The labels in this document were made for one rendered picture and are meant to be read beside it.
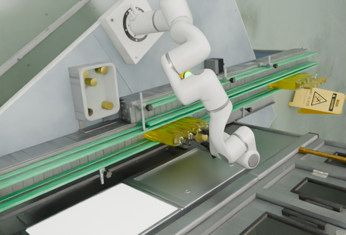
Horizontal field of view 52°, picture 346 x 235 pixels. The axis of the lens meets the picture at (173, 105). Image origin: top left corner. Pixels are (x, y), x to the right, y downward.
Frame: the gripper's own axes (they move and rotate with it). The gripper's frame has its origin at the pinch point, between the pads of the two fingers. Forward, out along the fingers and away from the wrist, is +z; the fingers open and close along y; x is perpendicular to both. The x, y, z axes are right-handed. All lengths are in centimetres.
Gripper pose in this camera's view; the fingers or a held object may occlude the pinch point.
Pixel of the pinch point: (205, 138)
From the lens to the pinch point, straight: 151.1
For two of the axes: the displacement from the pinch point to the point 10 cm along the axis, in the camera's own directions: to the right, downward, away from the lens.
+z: -5.2, -2.0, 8.3
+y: -0.8, -9.6, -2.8
